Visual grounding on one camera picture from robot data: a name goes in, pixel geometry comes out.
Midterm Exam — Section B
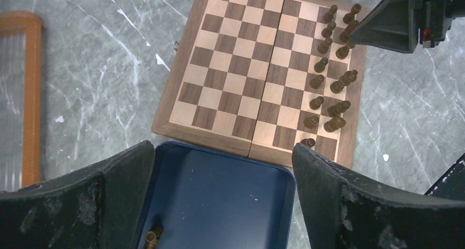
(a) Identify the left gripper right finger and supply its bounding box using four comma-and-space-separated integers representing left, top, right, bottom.
292, 143, 464, 248

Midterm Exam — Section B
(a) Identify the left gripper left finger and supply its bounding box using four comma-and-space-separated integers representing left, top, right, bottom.
1, 140, 155, 248

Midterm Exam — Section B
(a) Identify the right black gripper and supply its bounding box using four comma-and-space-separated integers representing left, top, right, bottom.
349, 0, 464, 53

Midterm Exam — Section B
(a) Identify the dark chess pawn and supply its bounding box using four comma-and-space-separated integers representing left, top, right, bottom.
303, 115, 320, 129
300, 138, 316, 148
322, 4, 338, 24
309, 96, 325, 110
314, 57, 329, 73
309, 75, 325, 89
321, 21, 337, 38

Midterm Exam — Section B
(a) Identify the dark chess piece hollow base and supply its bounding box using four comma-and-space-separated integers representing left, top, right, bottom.
145, 225, 163, 249

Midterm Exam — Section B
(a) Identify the dark chess piece back row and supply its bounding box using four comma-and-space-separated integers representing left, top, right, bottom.
330, 70, 358, 94

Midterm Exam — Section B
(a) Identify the dark chess piece long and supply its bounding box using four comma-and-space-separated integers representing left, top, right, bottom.
324, 116, 347, 133

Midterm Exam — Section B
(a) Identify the wooden chess board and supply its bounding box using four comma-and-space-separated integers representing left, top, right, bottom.
152, 0, 366, 167

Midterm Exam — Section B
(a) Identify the blue metal tin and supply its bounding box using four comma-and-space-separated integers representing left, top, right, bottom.
134, 142, 296, 248

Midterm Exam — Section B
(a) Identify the orange wooden rack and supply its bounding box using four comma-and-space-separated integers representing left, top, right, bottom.
1, 10, 44, 192

